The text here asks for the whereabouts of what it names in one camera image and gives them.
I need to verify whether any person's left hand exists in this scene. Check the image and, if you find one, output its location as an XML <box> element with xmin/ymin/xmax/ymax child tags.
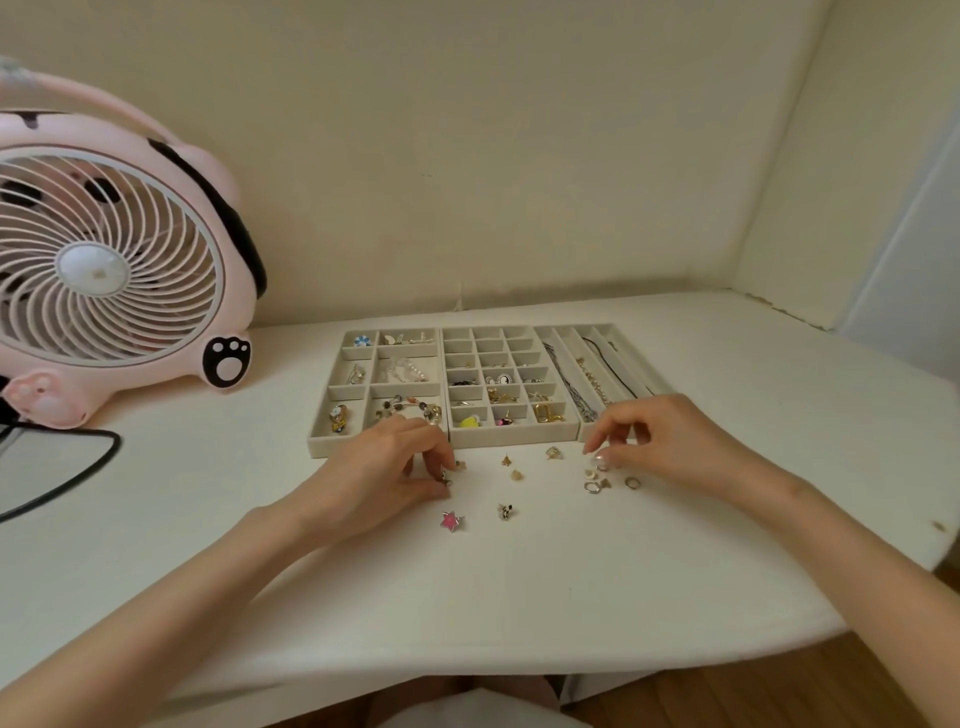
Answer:
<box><xmin>292</xmin><ymin>414</ymin><xmax>458</xmax><ymax>554</ymax></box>

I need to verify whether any person's right hand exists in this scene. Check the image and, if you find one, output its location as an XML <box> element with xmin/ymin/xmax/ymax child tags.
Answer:
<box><xmin>583</xmin><ymin>393</ymin><xmax>798</xmax><ymax>513</ymax></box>

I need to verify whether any grey bracelet tray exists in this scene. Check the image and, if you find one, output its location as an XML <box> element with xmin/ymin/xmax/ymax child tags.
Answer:
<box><xmin>307</xmin><ymin>328</ymin><xmax>452</xmax><ymax>461</ymax></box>

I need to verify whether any brown stone bead bracelet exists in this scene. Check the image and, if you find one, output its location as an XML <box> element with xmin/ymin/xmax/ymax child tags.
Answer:
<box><xmin>374</xmin><ymin>397</ymin><xmax>446</xmax><ymax>428</ymax></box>

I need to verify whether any pile of mixed jewelry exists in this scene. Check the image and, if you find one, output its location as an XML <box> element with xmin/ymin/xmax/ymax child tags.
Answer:
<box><xmin>438</xmin><ymin>446</ymin><xmax>646</xmax><ymax>533</ymax></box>

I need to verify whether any brown cord necklace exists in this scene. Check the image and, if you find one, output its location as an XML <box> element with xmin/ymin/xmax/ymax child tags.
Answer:
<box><xmin>581</xmin><ymin>335</ymin><xmax>640</xmax><ymax>400</ymax></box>

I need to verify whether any grey necklace tray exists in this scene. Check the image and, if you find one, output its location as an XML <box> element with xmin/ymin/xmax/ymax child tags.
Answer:
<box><xmin>533</xmin><ymin>322</ymin><xmax>677</xmax><ymax>445</ymax></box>

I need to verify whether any small pearl bead necklace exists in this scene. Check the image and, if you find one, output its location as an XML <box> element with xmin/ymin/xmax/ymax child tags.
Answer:
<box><xmin>575</xmin><ymin>357</ymin><xmax>614</xmax><ymax>403</ymax></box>

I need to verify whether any silver chain necklace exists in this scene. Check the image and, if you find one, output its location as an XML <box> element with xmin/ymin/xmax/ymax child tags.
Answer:
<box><xmin>543</xmin><ymin>343</ymin><xmax>602</xmax><ymax>424</ymax></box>

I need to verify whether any grey earring grid tray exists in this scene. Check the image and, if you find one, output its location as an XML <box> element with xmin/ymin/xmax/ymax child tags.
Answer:
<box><xmin>440</xmin><ymin>324</ymin><xmax>583</xmax><ymax>451</ymax></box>

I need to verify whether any person's left forearm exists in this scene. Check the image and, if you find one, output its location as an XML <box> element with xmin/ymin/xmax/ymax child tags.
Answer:
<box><xmin>0</xmin><ymin>508</ymin><xmax>335</xmax><ymax>728</ymax></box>

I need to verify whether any person's right forearm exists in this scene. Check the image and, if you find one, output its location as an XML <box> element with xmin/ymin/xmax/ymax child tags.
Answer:
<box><xmin>749</xmin><ymin>478</ymin><xmax>960</xmax><ymax>728</ymax></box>

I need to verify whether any white table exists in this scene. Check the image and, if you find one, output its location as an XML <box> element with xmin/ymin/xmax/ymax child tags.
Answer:
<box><xmin>0</xmin><ymin>290</ymin><xmax>960</xmax><ymax>706</ymax></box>

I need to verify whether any white door panel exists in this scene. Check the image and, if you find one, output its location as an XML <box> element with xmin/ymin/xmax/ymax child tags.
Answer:
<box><xmin>836</xmin><ymin>112</ymin><xmax>960</xmax><ymax>385</ymax></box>

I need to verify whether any pink animal-shaped desk fan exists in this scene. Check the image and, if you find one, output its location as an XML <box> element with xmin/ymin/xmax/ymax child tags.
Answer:
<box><xmin>0</xmin><ymin>56</ymin><xmax>269</xmax><ymax>431</ymax></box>

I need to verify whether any black power cable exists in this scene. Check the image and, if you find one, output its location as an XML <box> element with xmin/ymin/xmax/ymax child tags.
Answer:
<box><xmin>0</xmin><ymin>423</ymin><xmax>124</xmax><ymax>525</ymax></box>

